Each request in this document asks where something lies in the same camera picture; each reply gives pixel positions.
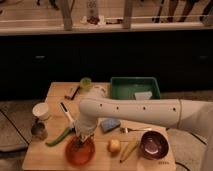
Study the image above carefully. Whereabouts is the yellow apple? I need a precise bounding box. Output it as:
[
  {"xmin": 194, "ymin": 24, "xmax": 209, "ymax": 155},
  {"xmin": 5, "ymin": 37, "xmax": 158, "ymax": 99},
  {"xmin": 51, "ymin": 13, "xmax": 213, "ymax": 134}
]
[{"xmin": 108, "ymin": 139, "xmax": 121, "ymax": 153}]

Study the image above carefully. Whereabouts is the yellow banana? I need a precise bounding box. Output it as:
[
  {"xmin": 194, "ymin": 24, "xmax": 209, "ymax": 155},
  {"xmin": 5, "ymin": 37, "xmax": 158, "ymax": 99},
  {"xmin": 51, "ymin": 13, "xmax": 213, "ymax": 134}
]
[{"xmin": 120, "ymin": 139, "xmax": 138, "ymax": 162}]

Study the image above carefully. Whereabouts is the white handled knife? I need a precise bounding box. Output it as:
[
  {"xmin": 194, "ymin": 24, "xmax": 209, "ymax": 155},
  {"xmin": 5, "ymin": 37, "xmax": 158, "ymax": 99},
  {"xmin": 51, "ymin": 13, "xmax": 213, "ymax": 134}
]
[{"xmin": 60, "ymin": 102, "xmax": 74, "ymax": 129}]

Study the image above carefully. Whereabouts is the blue sponge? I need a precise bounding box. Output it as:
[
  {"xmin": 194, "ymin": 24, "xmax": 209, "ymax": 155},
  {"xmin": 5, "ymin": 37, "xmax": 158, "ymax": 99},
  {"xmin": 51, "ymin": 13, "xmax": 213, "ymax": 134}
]
[{"xmin": 100, "ymin": 118, "xmax": 121, "ymax": 133}]

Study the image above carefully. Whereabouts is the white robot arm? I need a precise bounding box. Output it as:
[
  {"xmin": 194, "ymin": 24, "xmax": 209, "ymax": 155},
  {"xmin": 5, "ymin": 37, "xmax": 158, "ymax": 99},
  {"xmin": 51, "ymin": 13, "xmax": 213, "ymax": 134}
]
[{"xmin": 75, "ymin": 92, "xmax": 213, "ymax": 171}]

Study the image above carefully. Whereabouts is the wooden table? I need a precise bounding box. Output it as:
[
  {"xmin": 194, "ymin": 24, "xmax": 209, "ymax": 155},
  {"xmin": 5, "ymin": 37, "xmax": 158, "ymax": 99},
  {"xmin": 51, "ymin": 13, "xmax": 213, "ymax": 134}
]
[{"xmin": 22, "ymin": 82, "xmax": 176, "ymax": 171}]

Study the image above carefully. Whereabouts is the green cucumber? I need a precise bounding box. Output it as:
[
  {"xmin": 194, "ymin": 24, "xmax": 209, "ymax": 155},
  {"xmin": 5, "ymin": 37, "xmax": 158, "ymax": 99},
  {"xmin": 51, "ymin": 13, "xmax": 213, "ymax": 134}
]
[{"xmin": 45, "ymin": 127, "xmax": 72, "ymax": 147}]

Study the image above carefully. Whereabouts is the green plastic bin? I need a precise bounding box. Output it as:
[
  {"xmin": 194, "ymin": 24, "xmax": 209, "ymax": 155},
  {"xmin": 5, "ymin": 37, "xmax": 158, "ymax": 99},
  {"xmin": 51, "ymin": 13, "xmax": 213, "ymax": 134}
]
[{"xmin": 110, "ymin": 77, "xmax": 161, "ymax": 100}]

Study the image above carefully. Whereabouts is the metal fork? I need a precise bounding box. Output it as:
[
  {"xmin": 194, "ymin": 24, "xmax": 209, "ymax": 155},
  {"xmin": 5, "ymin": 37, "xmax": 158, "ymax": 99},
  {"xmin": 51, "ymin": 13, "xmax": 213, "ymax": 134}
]
[{"xmin": 120, "ymin": 127, "xmax": 152, "ymax": 134}]

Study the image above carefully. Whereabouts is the purple bowl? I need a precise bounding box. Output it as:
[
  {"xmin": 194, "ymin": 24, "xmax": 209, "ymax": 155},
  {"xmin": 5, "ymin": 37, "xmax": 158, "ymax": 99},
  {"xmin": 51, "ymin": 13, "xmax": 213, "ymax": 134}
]
[{"xmin": 139, "ymin": 131, "xmax": 169, "ymax": 160}]

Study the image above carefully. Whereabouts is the red bowl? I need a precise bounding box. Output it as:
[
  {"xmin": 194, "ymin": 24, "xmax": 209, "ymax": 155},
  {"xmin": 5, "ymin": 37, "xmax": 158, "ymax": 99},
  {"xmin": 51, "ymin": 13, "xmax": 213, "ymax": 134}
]
[{"xmin": 65, "ymin": 136, "xmax": 95, "ymax": 167}]

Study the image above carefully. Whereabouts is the green cup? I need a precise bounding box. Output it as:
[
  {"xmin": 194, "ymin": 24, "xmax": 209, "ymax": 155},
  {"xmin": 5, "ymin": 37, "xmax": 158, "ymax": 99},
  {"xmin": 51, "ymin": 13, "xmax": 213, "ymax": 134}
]
[{"xmin": 80, "ymin": 77, "xmax": 92, "ymax": 91}]

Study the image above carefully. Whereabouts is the dark grapes bunch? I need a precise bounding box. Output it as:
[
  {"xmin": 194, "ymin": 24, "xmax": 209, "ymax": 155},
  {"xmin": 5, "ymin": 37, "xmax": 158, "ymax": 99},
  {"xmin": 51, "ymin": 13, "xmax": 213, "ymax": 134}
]
[{"xmin": 74, "ymin": 138, "xmax": 85, "ymax": 149}]

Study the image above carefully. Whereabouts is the dark brown utensil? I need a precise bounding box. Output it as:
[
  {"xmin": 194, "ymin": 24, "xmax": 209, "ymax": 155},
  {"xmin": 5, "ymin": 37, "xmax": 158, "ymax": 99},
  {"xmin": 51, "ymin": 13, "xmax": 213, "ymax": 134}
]
[{"xmin": 64, "ymin": 86, "xmax": 80, "ymax": 100}]

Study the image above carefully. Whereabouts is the white cloth in bin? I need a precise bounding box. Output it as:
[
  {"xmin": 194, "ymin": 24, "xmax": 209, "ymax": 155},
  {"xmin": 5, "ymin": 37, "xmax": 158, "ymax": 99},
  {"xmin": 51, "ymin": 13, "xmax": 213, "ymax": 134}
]
[{"xmin": 135, "ymin": 91, "xmax": 152, "ymax": 100}]

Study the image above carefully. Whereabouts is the metal tin can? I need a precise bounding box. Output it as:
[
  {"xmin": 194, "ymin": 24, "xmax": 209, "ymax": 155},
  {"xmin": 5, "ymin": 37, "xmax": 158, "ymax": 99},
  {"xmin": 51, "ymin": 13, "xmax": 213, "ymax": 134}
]
[{"xmin": 31, "ymin": 122, "xmax": 48, "ymax": 140}]

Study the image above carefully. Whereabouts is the white cup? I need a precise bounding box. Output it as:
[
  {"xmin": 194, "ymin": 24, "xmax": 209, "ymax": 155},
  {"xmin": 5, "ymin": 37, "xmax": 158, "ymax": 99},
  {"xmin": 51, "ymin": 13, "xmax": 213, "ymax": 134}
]
[{"xmin": 32, "ymin": 102, "xmax": 50, "ymax": 120}]

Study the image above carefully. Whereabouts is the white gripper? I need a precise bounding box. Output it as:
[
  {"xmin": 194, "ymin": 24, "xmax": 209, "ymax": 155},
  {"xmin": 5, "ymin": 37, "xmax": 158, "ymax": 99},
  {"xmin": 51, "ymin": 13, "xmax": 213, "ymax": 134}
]
[{"xmin": 75, "ymin": 115, "xmax": 98, "ymax": 144}]

